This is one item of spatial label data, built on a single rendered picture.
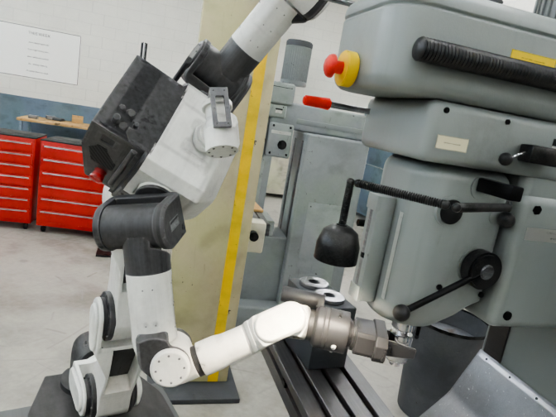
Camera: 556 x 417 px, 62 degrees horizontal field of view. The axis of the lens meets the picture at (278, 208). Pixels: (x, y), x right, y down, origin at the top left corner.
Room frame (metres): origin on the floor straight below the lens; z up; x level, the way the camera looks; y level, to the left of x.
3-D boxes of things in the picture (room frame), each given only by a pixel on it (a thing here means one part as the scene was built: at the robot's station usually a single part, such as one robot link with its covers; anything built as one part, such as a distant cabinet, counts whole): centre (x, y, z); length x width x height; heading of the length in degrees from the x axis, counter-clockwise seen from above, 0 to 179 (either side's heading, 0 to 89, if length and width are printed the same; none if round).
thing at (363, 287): (0.88, -0.19, 1.45); 0.04 x 0.04 x 0.21; 17
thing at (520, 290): (0.97, -0.48, 1.47); 0.24 x 0.19 x 0.26; 17
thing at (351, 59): (0.84, -0.08, 1.76); 0.06 x 0.02 x 0.06; 17
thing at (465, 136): (0.92, -0.34, 1.68); 0.34 x 0.24 x 0.10; 107
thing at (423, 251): (0.91, -0.30, 1.47); 0.21 x 0.19 x 0.32; 17
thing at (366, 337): (0.92, -0.21, 1.24); 0.13 x 0.12 x 0.10; 174
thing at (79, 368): (1.42, 0.48, 0.68); 0.21 x 0.20 x 0.13; 34
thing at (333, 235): (0.75, -0.11, 1.48); 0.07 x 0.07 x 0.06
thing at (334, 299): (1.32, -0.17, 1.09); 0.22 x 0.12 x 0.20; 24
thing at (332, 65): (0.83, -0.05, 1.76); 0.04 x 0.03 x 0.04; 17
